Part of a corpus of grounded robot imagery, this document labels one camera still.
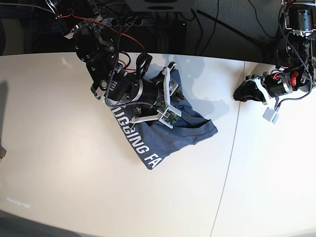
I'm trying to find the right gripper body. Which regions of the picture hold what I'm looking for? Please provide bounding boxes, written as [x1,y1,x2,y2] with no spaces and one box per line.
[105,63,182,123]

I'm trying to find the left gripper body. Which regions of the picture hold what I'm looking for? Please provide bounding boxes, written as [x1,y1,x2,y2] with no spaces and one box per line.
[245,70,315,111]

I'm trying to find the blue T-shirt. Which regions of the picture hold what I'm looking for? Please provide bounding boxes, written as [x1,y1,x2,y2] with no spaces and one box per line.
[107,68,218,171]

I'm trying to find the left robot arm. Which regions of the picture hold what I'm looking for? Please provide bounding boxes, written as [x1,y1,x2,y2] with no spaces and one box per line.
[233,0,316,112]

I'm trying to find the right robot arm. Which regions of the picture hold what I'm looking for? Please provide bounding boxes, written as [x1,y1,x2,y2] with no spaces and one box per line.
[46,0,182,128]

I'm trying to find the black tripod stand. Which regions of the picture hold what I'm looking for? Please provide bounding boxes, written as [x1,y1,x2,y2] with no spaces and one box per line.
[197,9,274,50]

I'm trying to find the black power adapter brick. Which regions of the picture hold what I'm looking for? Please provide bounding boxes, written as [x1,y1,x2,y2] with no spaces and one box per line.
[169,20,187,54]

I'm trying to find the white power strip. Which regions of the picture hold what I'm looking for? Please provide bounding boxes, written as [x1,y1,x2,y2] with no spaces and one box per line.
[101,16,143,27]

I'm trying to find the grey box under table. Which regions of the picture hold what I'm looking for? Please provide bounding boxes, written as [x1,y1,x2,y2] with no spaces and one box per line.
[125,0,196,12]

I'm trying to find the white label on table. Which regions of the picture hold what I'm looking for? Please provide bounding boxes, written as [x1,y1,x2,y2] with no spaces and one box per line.
[6,196,31,205]

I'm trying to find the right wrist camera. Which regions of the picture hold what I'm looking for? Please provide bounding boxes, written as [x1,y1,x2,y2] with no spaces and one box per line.
[159,109,181,129]

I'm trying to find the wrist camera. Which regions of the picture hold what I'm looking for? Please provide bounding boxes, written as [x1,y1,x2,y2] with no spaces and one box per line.
[159,109,181,129]
[263,107,279,124]

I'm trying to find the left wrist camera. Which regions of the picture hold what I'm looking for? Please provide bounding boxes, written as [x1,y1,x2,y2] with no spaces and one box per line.
[263,107,279,124]

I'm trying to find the aluminium frame profile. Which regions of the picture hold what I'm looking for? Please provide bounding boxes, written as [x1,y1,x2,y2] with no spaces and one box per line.
[155,12,169,53]

